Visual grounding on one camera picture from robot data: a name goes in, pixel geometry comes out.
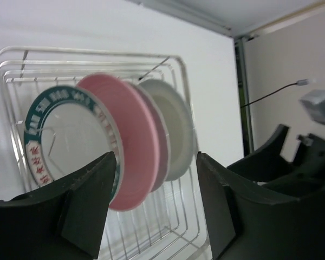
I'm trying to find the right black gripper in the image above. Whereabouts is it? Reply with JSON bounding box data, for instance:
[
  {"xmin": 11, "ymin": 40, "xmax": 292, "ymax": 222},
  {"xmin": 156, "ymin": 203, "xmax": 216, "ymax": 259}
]
[{"xmin": 227, "ymin": 124, "xmax": 325, "ymax": 198}]

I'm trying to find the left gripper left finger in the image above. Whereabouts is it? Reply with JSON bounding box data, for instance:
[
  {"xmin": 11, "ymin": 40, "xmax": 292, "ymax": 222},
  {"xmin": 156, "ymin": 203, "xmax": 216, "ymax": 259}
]
[{"xmin": 0, "ymin": 152, "xmax": 116, "ymax": 259}]

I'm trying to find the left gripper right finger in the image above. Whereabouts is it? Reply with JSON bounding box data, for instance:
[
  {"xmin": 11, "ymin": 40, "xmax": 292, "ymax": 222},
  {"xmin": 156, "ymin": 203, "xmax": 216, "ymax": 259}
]
[{"xmin": 197, "ymin": 152, "xmax": 325, "ymax": 259}]

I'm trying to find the pink plastic plate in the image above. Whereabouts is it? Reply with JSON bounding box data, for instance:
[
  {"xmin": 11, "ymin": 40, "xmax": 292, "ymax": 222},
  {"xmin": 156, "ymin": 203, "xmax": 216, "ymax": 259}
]
[{"xmin": 77, "ymin": 73, "xmax": 160, "ymax": 211}]

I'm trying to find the metal wire dish rack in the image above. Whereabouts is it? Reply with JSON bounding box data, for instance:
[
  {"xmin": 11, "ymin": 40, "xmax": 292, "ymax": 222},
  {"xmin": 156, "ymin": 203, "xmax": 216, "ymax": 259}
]
[{"xmin": 0, "ymin": 46, "xmax": 208, "ymax": 259}]

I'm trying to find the black usb cable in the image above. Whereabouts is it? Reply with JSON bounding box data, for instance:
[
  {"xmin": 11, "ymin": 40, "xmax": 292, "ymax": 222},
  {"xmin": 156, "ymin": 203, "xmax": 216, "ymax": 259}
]
[{"xmin": 240, "ymin": 78, "xmax": 317, "ymax": 109}]

